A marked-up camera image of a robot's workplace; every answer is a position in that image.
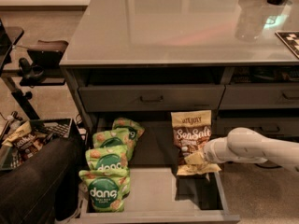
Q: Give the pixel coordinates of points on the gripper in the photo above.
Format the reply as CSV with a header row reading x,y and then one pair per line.
x,y
210,152

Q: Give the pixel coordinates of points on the brown sea salt chip bag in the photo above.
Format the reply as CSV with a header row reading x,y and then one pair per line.
x,y
191,131

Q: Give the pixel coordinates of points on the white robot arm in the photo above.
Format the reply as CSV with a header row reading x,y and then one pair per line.
x,y
248,146

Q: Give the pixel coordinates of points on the open grey middle drawer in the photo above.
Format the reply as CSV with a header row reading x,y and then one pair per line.
x,y
157,195

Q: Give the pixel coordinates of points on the rear green dang chip bag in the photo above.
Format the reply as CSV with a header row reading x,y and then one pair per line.
x,y
136,130

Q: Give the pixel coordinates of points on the green dang chip bag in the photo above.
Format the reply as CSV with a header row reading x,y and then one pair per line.
x,y
107,189
116,137
136,130
107,158

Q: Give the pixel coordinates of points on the grey top right drawer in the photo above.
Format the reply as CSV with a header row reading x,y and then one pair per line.
x,y
260,96

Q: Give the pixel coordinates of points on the front green dang chip bag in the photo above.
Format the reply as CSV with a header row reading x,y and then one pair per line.
x,y
107,189

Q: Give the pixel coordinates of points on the grey cabinet with glossy counter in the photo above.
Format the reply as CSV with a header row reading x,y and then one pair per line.
x,y
210,42

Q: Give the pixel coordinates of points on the grey top left drawer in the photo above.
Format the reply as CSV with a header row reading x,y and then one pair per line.
x,y
150,97

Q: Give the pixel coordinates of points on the brown snack bag in crate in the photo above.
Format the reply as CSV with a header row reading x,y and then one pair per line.
x,y
26,140

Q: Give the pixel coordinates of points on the black white fiducial marker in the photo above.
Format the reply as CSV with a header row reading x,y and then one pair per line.
x,y
291,40

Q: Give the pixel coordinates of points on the black plastic crate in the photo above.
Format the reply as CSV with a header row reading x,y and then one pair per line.
x,y
52,128

